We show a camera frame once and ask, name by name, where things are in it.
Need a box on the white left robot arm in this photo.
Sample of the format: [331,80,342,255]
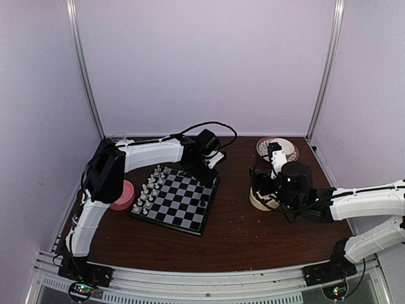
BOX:
[61,129,227,281]

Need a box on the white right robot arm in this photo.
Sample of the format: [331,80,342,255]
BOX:
[249,161,404,280]

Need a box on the cream bowl of black pieces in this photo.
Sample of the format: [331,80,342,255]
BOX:
[249,188,280,212]

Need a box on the floral patterned saucer plate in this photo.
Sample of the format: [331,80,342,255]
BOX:
[256,137,299,162]

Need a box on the black and white chessboard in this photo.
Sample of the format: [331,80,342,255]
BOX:
[128,165,220,237]

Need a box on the white ceramic cup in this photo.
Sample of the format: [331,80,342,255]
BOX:
[282,139,295,155]

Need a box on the pink bowl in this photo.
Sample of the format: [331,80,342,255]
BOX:
[110,180,135,211]

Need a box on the clear glass cup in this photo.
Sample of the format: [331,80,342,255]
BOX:
[109,132,127,142]

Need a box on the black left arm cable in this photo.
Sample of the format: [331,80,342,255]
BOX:
[170,120,238,151]

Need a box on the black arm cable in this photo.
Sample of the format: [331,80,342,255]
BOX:
[170,120,238,151]
[281,205,304,224]

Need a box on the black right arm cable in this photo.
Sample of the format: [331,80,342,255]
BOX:
[281,205,304,224]

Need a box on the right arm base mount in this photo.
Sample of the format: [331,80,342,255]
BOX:
[302,262,357,301]

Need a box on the aluminium front rail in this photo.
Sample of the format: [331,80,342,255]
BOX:
[22,250,394,303]

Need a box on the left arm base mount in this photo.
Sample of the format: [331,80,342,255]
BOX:
[58,263,113,302]

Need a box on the aluminium frame post right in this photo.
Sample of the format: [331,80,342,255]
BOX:
[306,0,346,142]

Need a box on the aluminium frame post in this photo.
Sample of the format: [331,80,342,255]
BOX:
[66,0,105,139]
[306,0,346,142]

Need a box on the aluminium frame post left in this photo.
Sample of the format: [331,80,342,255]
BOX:
[66,0,105,139]

